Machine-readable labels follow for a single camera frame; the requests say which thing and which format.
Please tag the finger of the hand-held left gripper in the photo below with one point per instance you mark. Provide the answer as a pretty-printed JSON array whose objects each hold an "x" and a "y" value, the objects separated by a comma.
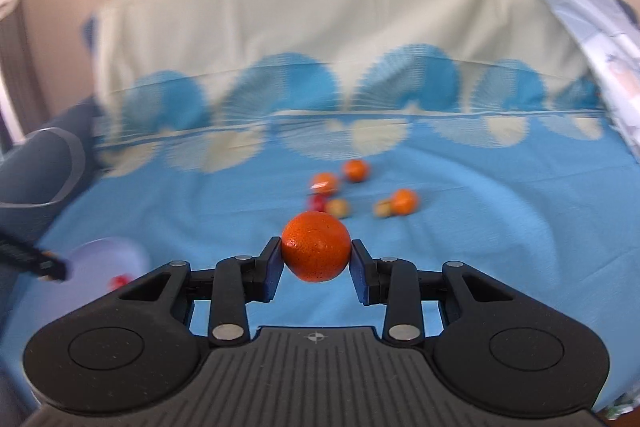
[{"x": 45, "y": 264}]

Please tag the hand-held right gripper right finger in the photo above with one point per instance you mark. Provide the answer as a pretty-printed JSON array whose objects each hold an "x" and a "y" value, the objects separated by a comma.
[{"x": 361, "y": 274}]

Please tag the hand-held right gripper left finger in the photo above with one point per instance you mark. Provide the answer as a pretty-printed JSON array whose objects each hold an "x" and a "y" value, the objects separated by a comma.
[{"x": 272, "y": 267}]

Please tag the orange mandarin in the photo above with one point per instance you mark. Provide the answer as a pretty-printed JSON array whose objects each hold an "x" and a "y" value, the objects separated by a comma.
[
  {"x": 404, "y": 202},
  {"x": 355, "y": 170},
  {"x": 316, "y": 247},
  {"x": 324, "y": 183}
]

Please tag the light blue plate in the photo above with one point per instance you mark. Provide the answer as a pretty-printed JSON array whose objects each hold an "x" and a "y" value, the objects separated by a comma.
[{"x": 100, "y": 262}]

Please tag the yellow-brown longan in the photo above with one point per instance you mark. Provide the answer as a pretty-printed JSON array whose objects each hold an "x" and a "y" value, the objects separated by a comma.
[
  {"x": 338, "y": 208},
  {"x": 382, "y": 208}
]

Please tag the red cherry tomato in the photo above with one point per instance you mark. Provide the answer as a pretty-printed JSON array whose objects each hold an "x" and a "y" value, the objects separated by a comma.
[
  {"x": 317, "y": 203},
  {"x": 119, "y": 282}
]

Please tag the blue denim sofa armrest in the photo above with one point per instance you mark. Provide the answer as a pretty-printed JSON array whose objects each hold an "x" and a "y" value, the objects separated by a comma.
[{"x": 40, "y": 172}]

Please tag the blue fan-print bedsheet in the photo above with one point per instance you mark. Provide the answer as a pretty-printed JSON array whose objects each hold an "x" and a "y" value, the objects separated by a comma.
[{"x": 450, "y": 232}]

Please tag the pale blue printed cloth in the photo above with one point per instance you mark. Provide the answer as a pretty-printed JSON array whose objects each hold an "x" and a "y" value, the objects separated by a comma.
[{"x": 590, "y": 7}]

